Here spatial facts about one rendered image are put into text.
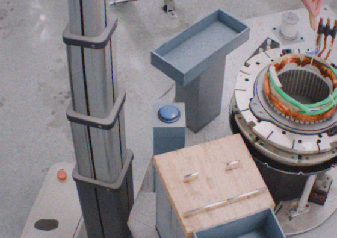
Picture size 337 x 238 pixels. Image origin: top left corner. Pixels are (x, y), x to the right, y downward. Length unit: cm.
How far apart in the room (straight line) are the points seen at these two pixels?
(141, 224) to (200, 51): 45
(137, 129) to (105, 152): 111
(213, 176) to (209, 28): 50
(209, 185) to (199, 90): 39
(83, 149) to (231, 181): 53
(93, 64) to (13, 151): 135
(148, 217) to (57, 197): 74
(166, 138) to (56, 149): 133
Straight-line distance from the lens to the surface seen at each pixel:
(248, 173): 127
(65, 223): 215
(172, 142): 142
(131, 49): 308
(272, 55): 147
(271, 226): 125
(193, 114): 165
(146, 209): 155
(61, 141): 271
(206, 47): 157
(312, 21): 125
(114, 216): 187
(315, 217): 155
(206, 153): 129
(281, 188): 161
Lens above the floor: 208
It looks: 48 degrees down
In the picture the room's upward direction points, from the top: 1 degrees clockwise
